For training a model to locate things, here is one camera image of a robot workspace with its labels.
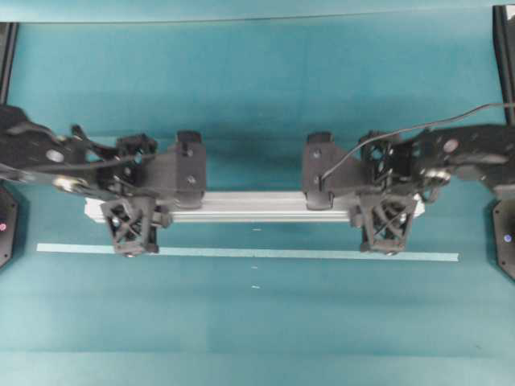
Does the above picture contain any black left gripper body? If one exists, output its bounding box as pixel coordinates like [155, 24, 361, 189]
[96, 150, 176, 201]

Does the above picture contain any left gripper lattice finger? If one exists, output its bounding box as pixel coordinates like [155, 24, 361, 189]
[101, 199, 159, 257]
[116, 134, 157, 159]

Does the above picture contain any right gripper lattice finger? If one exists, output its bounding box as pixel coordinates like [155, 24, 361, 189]
[359, 196, 417, 255]
[359, 131, 402, 148]

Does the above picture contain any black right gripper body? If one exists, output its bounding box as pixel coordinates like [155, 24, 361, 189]
[332, 140, 406, 198]

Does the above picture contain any silver aluminium extrusion rail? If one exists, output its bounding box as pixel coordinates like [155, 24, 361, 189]
[84, 190, 425, 225]

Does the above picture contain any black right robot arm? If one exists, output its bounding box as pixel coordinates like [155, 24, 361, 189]
[345, 125, 514, 255]

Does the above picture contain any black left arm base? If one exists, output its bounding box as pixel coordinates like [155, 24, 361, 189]
[0, 185, 19, 267]

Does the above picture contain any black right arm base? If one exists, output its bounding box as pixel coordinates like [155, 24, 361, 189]
[492, 199, 515, 280]

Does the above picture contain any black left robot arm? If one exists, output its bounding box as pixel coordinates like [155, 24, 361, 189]
[1, 105, 173, 257]

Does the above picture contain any light blue tape strip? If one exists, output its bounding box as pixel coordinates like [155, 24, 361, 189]
[36, 243, 459, 263]

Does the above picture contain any teal table cloth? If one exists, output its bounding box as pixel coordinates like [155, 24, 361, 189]
[1, 7, 514, 385]

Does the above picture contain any black right camera cable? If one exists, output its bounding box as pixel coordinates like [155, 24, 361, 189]
[315, 103, 515, 190]

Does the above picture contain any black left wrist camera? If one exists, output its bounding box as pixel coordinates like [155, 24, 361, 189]
[175, 130, 207, 209]

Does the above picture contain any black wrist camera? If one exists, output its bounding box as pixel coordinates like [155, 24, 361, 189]
[302, 132, 334, 211]
[175, 130, 207, 209]

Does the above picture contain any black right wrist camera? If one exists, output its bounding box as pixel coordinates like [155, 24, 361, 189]
[302, 132, 334, 211]

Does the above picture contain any black right frame post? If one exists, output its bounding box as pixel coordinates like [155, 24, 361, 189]
[492, 4, 514, 103]

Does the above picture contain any black frame post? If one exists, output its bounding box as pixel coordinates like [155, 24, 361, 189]
[492, 4, 514, 103]
[0, 23, 19, 105]

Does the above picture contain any black left frame post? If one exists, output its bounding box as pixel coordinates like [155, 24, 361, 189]
[0, 23, 19, 105]

